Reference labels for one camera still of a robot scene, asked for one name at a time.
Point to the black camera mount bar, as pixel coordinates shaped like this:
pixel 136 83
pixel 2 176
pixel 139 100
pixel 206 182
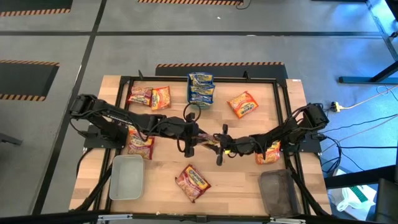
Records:
pixel 62 217

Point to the black desk leg frame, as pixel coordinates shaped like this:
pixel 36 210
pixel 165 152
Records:
pixel 357 80

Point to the orange Maruchan chicken ramen packet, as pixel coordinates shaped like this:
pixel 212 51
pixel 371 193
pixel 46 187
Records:
pixel 161 98
pixel 242 105
pixel 268 157

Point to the dark translucent plastic bin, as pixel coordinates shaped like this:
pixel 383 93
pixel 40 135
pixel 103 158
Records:
pixel 278 194

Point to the white plastic bag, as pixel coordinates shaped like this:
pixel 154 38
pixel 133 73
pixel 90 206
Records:
pixel 348 202

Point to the black desk beam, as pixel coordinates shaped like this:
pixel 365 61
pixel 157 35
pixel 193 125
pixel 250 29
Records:
pixel 357 179

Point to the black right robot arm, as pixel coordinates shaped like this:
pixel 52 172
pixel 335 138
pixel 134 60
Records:
pixel 292 130

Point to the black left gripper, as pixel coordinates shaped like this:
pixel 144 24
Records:
pixel 177 132

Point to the black furniture foot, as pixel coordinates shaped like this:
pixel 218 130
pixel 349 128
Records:
pixel 9 139

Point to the black aluminium table frame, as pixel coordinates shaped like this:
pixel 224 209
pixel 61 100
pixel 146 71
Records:
pixel 217 80

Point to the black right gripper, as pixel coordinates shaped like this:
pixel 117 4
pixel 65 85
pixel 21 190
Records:
pixel 242 146

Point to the yellow power strip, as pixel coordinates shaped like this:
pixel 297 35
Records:
pixel 335 106

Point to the teal plastic bin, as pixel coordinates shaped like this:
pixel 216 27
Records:
pixel 202 107

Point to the black chair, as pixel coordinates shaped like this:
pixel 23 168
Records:
pixel 387 202

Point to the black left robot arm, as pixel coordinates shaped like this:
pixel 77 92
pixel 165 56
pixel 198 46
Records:
pixel 124 116

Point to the black hazard-striped floor mat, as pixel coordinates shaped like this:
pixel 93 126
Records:
pixel 186 1
pixel 31 4
pixel 217 71
pixel 25 81

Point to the light grey plastic bin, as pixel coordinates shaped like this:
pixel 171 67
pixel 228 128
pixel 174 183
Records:
pixel 126 180

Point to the blue Maruchan soy ramen packet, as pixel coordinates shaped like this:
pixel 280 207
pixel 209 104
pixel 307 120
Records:
pixel 202 89
pixel 200 99
pixel 201 78

